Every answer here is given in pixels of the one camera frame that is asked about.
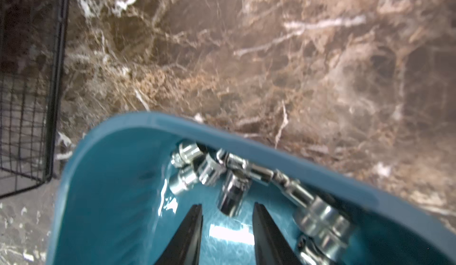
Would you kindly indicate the chrome socket five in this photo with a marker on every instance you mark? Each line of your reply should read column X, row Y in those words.
column 248, row 169

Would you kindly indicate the chrome socket six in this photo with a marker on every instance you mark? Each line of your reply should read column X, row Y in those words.
column 292, row 189

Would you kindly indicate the chrome socket eight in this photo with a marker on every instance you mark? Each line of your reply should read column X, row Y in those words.
column 309, row 254

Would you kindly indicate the chrome socket four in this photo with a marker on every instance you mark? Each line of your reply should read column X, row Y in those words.
column 234, row 190

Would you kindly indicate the chrome socket two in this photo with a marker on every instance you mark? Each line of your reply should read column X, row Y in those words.
column 183, row 180

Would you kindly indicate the chrome socket three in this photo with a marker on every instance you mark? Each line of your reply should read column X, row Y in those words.
column 210, row 170

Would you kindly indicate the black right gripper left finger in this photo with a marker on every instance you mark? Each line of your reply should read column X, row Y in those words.
column 184, row 247

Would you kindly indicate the chrome socket seven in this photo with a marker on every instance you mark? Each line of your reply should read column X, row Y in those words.
column 328, row 229

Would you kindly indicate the teal plastic storage box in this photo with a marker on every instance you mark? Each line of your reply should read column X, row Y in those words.
column 115, row 207

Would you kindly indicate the black wire mesh rack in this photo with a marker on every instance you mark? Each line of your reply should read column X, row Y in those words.
column 33, row 37

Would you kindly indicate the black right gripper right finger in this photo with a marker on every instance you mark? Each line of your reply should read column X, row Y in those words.
column 271, row 247

